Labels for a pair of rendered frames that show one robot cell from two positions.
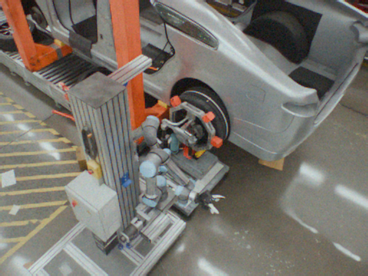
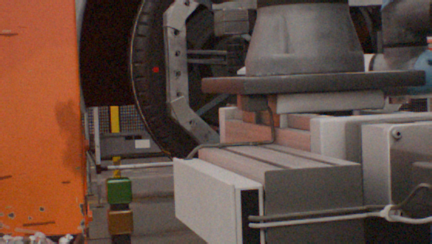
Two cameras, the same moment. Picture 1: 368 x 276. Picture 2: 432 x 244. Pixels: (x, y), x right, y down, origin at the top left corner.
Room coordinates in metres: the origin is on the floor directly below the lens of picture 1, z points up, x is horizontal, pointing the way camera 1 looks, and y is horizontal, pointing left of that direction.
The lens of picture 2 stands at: (1.19, 1.47, 0.82)
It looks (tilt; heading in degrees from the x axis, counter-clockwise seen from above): 3 degrees down; 312
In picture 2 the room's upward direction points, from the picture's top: 2 degrees counter-clockwise
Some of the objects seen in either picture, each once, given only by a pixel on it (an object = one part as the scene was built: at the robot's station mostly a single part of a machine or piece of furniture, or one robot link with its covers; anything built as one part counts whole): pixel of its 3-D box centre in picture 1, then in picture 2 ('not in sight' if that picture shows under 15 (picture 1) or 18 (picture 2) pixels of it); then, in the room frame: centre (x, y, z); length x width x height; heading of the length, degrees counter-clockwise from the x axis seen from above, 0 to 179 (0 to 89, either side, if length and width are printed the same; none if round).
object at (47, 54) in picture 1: (51, 47); not in sight; (3.89, 1.91, 0.69); 0.52 x 0.17 x 0.35; 144
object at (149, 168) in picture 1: (151, 182); not in sight; (1.43, 0.23, 1.19); 0.15 x 0.12 x 0.55; 160
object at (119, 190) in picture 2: not in sight; (118, 191); (2.24, 0.56, 0.64); 0.04 x 0.04 x 0.04; 54
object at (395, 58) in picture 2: not in sight; (406, 72); (1.94, 0.16, 0.81); 0.11 x 0.08 x 0.09; 10
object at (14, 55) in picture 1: (23, 47); not in sight; (4.58, 2.72, 0.20); 1.00 x 0.86 x 0.39; 54
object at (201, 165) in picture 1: (197, 150); not in sight; (2.51, -0.16, 0.32); 0.40 x 0.30 x 0.28; 54
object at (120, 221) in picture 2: not in sight; (119, 221); (2.24, 0.56, 0.59); 0.04 x 0.04 x 0.04; 54
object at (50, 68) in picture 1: (95, 95); not in sight; (3.57, 1.31, 0.14); 2.47 x 0.85 x 0.27; 54
